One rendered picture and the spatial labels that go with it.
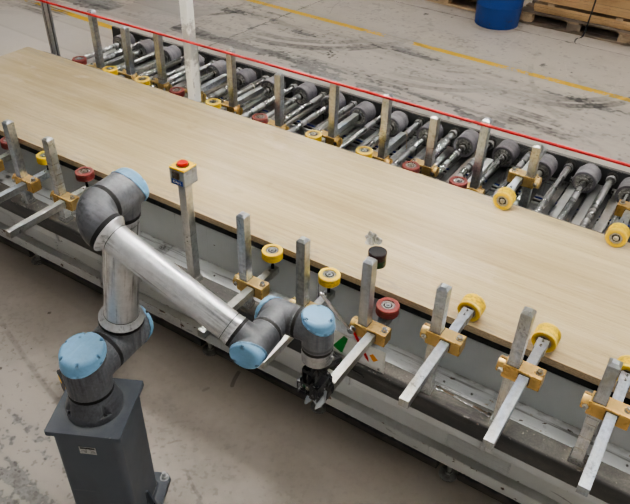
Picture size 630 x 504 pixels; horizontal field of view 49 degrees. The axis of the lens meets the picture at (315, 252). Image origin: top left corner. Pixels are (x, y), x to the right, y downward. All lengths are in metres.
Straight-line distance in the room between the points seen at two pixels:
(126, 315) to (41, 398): 1.20
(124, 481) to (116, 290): 0.73
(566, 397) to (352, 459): 1.01
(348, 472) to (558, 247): 1.24
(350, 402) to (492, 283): 0.87
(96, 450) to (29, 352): 1.26
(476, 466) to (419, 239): 0.92
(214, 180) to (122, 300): 0.92
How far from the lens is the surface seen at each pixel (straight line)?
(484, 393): 2.50
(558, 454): 2.30
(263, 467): 2.99
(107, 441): 2.41
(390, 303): 2.34
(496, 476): 2.87
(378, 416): 2.96
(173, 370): 3.38
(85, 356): 2.28
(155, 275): 1.84
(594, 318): 2.48
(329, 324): 1.83
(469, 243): 2.68
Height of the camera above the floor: 2.43
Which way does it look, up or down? 37 degrees down
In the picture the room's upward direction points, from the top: 2 degrees clockwise
